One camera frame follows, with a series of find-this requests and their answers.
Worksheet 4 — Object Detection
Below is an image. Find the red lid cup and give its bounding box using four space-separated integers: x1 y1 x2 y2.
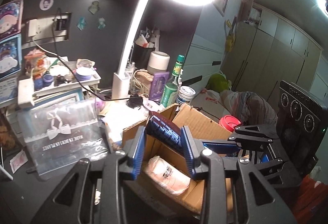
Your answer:
219 115 242 132

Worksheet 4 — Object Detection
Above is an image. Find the white tissue pack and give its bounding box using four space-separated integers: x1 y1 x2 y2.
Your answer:
143 156 191 195

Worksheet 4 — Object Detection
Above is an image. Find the clear plastic bag stack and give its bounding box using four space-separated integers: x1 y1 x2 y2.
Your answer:
17 99 108 180

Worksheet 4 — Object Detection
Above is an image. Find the brown cardboard box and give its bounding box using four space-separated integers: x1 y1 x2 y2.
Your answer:
125 104 231 217

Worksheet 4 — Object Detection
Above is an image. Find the green glass bottle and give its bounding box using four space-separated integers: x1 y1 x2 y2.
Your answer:
160 55 185 107

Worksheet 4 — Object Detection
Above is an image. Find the purple card pack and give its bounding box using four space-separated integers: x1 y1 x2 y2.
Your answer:
149 71 170 101

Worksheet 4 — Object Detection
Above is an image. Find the black power cable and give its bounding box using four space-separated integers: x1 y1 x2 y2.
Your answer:
32 7 143 109

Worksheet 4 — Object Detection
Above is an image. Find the white tissue box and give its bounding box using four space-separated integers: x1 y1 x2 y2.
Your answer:
102 107 148 150

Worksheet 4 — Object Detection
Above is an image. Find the black camera module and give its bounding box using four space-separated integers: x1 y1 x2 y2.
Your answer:
276 80 327 177

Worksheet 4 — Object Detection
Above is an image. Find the small white sachet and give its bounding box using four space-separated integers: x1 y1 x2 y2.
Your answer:
9 150 28 173

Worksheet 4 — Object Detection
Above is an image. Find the white pill jar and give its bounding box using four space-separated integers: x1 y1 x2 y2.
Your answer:
176 86 196 105

